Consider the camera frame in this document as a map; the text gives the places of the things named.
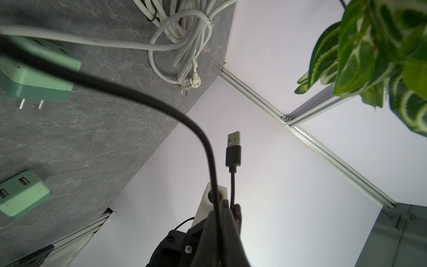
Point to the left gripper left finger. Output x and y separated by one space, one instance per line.
208 253

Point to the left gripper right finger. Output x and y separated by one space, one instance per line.
234 250

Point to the potted green plant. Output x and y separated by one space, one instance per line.
378 51

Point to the green charger cube lower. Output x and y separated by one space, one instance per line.
22 193

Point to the green USB charger cube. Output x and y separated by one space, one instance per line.
22 82

